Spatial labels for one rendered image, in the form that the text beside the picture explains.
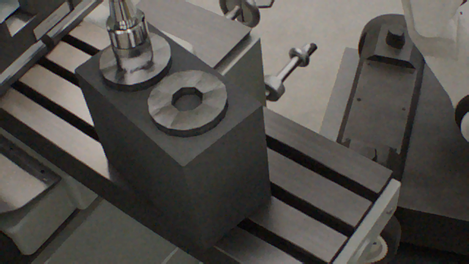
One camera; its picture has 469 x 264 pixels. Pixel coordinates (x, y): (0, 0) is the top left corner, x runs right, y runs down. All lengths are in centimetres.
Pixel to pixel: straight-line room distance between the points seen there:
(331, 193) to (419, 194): 45
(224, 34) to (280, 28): 107
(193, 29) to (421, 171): 55
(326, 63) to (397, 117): 95
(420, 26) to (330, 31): 134
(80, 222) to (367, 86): 67
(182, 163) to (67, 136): 35
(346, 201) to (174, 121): 28
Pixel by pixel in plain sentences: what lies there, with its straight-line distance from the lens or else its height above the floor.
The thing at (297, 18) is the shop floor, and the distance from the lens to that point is 254.
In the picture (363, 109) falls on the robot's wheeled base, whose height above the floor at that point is 59.
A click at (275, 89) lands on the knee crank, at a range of 160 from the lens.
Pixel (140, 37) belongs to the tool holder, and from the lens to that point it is 81.
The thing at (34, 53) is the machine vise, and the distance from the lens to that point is 120.
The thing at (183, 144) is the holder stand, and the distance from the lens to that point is 77.
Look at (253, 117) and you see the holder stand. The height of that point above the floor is 110.
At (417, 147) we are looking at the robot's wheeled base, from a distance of 144.
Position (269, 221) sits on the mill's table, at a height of 92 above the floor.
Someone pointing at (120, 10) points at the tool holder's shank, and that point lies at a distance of 78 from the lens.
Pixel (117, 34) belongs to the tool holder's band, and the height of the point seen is 118.
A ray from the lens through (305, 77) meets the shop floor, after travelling 233.
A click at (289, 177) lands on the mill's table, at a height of 92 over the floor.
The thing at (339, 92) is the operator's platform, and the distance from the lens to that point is 175.
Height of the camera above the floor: 170
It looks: 51 degrees down
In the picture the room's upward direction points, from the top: 9 degrees counter-clockwise
